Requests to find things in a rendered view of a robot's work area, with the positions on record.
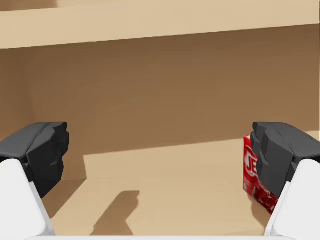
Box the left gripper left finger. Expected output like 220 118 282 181
0 121 71 237

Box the pale wooden shelf unit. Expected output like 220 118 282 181
0 0 320 237

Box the red carton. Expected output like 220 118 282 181
243 135 279 216

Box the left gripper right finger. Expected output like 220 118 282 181
250 121 320 237

